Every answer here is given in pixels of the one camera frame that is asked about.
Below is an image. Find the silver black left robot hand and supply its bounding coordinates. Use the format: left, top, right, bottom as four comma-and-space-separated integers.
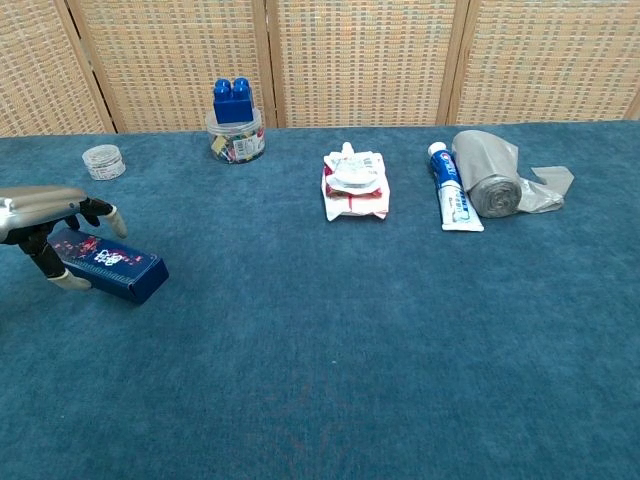
0, 185, 129, 292

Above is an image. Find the small clear plastic jar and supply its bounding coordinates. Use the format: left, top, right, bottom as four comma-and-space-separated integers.
81, 144, 127, 182

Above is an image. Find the blue glasses case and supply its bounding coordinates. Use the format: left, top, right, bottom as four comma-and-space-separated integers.
47, 228, 170, 305

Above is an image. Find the blue table cloth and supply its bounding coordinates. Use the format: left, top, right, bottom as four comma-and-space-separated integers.
0, 119, 640, 480

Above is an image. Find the clear tape roll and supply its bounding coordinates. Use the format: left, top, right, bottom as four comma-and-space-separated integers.
205, 107, 266, 165

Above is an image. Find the bamboo folding screen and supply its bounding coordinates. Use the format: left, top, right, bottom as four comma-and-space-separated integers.
0, 0, 640, 138

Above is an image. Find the blue white toothpaste tube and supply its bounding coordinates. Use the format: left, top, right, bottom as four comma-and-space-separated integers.
427, 141, 485, 233

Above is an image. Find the white red refill pouch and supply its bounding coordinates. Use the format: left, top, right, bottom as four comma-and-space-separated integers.
319, 142, 391, 222

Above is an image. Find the blue toy building block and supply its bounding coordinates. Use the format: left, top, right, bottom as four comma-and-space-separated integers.
212, 77, 255, 125

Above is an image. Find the grey garbage bag roll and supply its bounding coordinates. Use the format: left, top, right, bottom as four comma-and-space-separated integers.
451, 129, 575, 219

